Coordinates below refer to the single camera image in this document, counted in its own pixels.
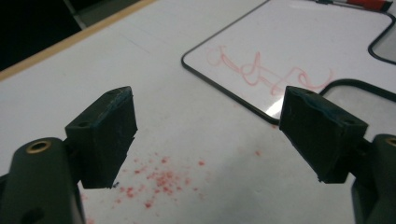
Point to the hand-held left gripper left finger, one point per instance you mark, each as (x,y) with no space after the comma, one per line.
(102,137)

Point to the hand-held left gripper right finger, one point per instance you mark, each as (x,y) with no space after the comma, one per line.
(323,137)

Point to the wooden table with white top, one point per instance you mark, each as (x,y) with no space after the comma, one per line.
(49,51)

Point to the red whiteboard marker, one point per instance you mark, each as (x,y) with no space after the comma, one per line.
(367,3)

